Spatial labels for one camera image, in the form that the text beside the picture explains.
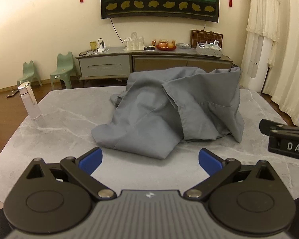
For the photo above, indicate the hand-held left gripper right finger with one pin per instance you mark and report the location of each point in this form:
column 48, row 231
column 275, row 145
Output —
column 209, row 161

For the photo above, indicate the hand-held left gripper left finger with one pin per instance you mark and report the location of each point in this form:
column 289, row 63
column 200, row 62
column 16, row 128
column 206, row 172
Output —
column 91, row 159

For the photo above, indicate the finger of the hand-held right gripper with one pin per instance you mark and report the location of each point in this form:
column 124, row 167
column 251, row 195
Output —
column 271, row 126

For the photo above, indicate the blue-grey garment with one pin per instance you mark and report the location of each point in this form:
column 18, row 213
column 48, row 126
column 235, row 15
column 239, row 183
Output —
column 144, row 119

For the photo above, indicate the white tower air conditioner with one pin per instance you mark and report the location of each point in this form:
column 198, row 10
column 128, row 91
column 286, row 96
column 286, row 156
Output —
column 254, row 67

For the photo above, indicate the cream curtain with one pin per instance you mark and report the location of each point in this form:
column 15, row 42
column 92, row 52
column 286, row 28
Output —
column 294, row 54

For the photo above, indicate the white water bottle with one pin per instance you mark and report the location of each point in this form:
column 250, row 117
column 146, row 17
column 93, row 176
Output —
column 31, row 104

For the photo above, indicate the grey television cabinet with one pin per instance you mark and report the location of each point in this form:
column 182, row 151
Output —
column 104, row 66

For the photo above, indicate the large green stool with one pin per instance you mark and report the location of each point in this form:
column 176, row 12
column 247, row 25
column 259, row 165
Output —
column 64, row 67

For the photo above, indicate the grey storage box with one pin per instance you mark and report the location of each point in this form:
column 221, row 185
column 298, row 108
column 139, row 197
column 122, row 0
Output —
column 209, row 51

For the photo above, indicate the phone on floor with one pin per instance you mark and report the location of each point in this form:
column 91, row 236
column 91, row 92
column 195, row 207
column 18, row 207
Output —
column 12, row 93

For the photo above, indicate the dark phone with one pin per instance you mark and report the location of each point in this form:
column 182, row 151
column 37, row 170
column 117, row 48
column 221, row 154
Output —
column 86, row 53

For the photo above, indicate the small green stool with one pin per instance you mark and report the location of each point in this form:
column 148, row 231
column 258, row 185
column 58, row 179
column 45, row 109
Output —
column 28, row 72

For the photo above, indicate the white power strip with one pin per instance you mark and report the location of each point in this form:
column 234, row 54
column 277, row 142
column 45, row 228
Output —
column 102, row 48

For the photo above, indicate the yellow cup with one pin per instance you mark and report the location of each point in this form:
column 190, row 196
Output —
column 93, row 46

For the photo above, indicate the wooden chess board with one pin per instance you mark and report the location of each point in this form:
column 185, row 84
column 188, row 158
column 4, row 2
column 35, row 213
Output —
column 201, row 36

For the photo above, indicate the white lace cover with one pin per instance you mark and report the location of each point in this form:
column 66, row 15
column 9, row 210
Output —
column 263, row 10

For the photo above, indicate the glass dish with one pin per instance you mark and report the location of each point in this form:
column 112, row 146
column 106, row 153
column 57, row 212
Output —
column 184, row 45

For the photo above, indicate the red fruit plate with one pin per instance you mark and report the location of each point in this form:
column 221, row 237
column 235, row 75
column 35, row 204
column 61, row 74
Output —
column 165, row 46

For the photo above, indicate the tray of glass cups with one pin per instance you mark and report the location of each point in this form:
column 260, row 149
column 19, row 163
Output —
column 133, row 43

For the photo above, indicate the black flat device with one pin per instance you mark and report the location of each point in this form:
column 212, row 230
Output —
column 149, row 47

